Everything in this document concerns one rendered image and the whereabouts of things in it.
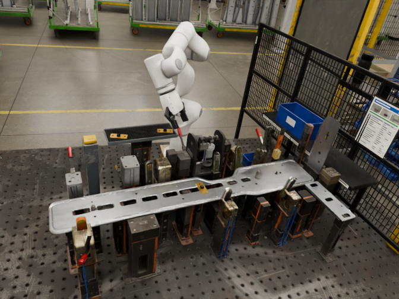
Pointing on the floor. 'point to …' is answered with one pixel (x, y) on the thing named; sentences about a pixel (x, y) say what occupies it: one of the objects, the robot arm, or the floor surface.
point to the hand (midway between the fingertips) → (180, 123)
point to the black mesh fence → (323, 111)
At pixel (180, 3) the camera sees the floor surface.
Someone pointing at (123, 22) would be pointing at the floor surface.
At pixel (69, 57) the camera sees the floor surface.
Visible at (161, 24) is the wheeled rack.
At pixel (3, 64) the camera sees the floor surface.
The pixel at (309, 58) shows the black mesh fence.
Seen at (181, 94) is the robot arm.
